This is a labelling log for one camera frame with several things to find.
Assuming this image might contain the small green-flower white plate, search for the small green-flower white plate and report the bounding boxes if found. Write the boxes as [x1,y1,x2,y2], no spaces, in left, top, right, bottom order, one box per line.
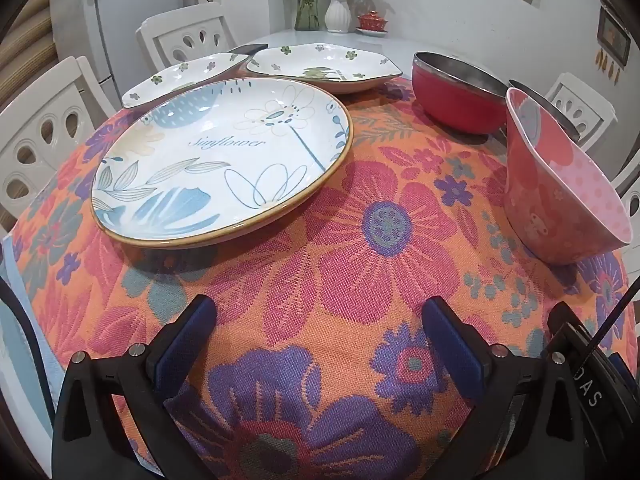
[121,52,251,109]

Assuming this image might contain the white dining chair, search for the white dining chair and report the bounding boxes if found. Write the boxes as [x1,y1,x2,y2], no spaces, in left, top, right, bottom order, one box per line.
[0,56,118,233]
[610,152,640,213]
[545,72,617,151]
[136,2,238,68]

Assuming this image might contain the small framed picture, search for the small framed picture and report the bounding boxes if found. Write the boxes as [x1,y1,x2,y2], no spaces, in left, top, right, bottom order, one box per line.
[597,2,632,66]

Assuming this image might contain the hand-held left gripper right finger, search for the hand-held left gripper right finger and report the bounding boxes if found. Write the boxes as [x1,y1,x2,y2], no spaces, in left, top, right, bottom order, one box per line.
[421,296,588,480]

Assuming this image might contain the large green-flower white plate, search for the large green-flower white plate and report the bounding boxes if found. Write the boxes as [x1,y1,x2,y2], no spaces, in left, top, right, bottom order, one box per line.
[245,43,405,95]

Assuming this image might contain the green glass vase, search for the green glass vase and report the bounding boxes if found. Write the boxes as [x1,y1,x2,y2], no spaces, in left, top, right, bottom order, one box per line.
[292,0,321,31]

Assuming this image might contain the brown striped curtain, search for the brown striped curtain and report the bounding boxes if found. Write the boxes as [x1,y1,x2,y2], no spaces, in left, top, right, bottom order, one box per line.
[0,0,58,91]

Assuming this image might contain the orange wall stickers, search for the orange wall stickers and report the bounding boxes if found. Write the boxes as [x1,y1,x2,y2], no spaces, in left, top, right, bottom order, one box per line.
[594,49,623,83]

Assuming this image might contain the white refrigerator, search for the white refrigerator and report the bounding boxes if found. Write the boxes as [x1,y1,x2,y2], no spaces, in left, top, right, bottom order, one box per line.
[50,0,196,106]

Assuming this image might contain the thin black cable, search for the thin black cable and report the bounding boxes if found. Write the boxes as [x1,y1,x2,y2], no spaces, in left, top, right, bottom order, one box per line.
[594,287,628,358]

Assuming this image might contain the floral orange tablecloth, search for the floral orange tablecloth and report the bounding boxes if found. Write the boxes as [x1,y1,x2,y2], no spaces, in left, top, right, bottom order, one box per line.
[0,77,638,480]

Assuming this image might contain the pink patterned bowl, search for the pink patterned bowl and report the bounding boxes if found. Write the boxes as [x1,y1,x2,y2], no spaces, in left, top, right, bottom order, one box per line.
[503,87,633,266]

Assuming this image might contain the red bowl with steel interior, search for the red bowl with steel interior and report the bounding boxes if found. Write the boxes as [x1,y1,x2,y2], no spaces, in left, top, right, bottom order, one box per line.
[412,51,510,135]

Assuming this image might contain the white ribbed vase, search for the white ribbed vase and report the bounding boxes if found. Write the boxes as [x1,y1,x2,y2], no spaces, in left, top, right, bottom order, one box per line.
[325,0,352,34]

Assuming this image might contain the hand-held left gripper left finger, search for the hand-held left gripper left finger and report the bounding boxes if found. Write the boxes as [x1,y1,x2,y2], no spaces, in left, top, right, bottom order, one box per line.
[51,294,218,480]

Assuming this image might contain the red teacup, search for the red teacup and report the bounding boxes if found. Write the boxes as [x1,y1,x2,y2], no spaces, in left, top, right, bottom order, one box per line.
[357,10,389,31]

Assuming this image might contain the blue floral round plate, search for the blue floral round plate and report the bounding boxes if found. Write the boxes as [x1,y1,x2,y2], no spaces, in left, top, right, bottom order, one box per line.
[90,77,353,251]

